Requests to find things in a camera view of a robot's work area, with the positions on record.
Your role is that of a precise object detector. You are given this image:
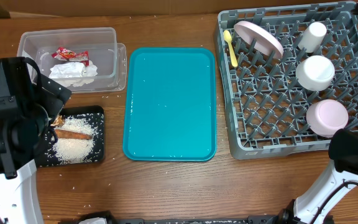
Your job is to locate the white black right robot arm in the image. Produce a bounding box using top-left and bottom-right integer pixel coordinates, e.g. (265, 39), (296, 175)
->
(268, 100), (358, 224)

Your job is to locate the clear plastic bin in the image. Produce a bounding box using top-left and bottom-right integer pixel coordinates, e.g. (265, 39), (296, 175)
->
(17, 27), (127, 93)

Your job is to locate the pale green bowl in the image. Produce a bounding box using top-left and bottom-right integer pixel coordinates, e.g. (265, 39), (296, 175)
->
(295, 55), (335, 91)

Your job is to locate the white pink plate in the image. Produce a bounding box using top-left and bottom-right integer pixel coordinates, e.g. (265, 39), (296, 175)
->
(234, 21), (284, 60)

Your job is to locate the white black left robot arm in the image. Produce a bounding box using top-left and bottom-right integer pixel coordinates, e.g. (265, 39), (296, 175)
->
(0, 57), (71, 223)

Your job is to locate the red snack wrapper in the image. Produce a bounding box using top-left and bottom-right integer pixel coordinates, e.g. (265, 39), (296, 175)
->
(51, 47), (90, 67)

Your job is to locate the teal tray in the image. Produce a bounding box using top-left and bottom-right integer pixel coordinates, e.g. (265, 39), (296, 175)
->
(122, 47), (217, 162)

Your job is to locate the white napkin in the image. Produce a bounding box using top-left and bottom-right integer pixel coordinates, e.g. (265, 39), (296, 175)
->
(49, 61), (98, 87)

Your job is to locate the grey dishwasher rack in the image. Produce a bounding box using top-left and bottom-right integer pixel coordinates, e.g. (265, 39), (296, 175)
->
(215, 1), (358, 159)

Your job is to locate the white rice pile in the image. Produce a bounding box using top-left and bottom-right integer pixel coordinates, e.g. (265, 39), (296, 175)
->
(38, 113), (104, 166)

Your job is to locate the white cup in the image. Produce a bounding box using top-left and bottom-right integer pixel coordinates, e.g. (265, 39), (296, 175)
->
(298, 22), (327, 53)

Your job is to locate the yellow plastic spoon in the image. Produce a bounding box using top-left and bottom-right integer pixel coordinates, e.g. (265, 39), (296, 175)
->
(223, 30), (238, 68)

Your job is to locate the black tray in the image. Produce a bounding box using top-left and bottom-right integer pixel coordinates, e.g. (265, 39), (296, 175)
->
(35, 106), (105, 167)

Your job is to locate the orange carrot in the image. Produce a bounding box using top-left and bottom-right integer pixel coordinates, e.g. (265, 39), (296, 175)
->
(55, 129), (93, 140)

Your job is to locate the pink bowl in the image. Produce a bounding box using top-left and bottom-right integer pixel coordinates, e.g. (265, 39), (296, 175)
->
(306, 100), (349, 138)

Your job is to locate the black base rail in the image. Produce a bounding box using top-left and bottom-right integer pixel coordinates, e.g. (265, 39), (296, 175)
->
(58, 210), (302, 224)

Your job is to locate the brown granola chunk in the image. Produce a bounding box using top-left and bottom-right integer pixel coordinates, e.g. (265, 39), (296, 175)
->
(51, 115), (65, 127)

